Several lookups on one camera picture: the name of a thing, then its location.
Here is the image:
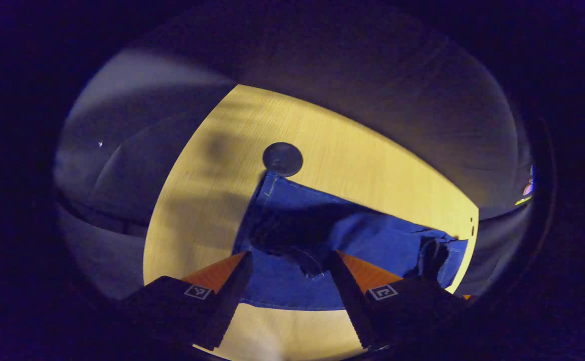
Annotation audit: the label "blue denim jeans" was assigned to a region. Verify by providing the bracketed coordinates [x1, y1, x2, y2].
[232, 170, 470, 312]

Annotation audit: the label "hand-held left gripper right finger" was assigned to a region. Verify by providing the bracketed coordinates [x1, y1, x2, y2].
[328, 249, 473, 350]

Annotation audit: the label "round black table grommet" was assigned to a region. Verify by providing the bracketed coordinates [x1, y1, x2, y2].
[262, 142, 304, 177]

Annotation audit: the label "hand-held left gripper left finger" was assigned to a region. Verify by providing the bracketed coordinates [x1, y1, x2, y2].
[121, 251, 254, 351]

